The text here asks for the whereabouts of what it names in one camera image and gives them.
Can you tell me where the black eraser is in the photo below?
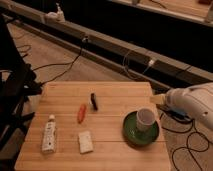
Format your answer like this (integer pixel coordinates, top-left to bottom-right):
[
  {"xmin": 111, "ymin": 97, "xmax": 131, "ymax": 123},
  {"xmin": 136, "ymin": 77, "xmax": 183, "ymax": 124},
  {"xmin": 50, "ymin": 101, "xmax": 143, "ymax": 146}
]
[{"xmin": 90, "ymin": 93, "xmax": 98, "ymax": 111}]

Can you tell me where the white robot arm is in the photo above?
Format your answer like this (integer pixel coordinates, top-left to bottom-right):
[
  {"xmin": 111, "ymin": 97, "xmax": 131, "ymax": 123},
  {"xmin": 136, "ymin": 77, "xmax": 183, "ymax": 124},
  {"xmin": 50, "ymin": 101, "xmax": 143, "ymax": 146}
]
[{"xmin": 150, "ymin": 82, "xmax": 213, "ymax": 131}]

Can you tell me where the white paper cup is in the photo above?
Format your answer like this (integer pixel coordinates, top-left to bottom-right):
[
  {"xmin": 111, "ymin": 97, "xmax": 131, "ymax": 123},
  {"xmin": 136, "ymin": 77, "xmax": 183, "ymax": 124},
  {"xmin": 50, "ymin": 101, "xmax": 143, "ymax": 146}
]
[{"xmin": 136, "ymin": 108, "xmax": 155, "ymax": 132}]

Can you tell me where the white plug adapter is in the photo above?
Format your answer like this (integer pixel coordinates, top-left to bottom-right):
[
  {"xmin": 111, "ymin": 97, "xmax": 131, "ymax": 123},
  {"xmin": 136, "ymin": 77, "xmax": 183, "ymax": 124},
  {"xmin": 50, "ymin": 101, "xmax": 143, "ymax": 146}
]
[{"xmin": 148, "ymin": 59, "xmax": 155, "ymax": 67}]

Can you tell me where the green round plate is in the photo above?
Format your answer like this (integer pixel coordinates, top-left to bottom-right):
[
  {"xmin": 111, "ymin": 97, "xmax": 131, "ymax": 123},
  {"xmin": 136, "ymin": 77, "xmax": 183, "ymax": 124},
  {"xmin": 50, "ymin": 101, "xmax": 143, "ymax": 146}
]
[{"xmin": 122, "ymin": 111, "xmax": 159, "ymax": 146}]

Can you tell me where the orange carrot toy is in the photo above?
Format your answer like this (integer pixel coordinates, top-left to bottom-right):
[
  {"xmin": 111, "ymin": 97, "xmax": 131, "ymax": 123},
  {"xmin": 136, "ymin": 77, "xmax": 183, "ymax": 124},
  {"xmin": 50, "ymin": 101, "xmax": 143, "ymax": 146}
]
[{"xmin": 77, "ymin": 104, "xmax": 87, "ymax": 124}]

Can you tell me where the white rectangular block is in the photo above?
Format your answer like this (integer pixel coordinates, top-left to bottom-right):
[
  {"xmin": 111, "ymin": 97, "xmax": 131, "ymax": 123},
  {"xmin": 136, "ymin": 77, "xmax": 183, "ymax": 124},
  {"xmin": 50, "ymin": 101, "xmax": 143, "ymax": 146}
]
[{"xmin": 78, "ymin": 131, "xmax": 93, "ymax": 154}]

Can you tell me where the white tube with cap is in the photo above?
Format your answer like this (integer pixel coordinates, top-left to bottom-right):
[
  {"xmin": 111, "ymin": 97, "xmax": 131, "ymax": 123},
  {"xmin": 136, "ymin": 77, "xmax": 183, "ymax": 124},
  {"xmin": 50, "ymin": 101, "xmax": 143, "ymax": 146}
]
[{"xmin": 41, "ymin": 115, "xmax": 56, "ymax": 153}]

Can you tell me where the black cable at right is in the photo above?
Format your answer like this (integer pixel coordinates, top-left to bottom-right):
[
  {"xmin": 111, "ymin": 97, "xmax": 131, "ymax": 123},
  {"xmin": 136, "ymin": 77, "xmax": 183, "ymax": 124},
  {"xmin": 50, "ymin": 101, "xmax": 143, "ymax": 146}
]
[{"xmin": 156, "ymin": 103, "xmax": 213, "ymax": 171}]

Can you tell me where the black cable on carpet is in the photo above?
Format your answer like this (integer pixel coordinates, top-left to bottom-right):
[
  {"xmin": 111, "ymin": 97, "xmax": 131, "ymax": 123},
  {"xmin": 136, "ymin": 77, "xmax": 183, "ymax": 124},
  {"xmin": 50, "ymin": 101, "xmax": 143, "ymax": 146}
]
[{"xmin": 16, "ymin": 36, "xmax": 89, "ymax": 84}]

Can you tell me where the white object on rail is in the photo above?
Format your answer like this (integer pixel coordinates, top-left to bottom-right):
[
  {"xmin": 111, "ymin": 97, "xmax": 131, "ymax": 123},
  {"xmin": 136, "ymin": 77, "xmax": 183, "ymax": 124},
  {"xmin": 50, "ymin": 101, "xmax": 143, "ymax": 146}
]
[{"xmin": 45, "ymin": 4, "xmax": 65, "ymax": 22}]

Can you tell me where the black chair frame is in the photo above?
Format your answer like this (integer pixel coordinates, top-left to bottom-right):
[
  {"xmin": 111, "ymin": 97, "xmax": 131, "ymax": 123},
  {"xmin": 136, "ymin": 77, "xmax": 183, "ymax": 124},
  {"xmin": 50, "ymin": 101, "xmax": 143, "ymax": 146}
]
[{"xmin": 0, "ymin": 14, "xmax": 42, "ymax": 151}]

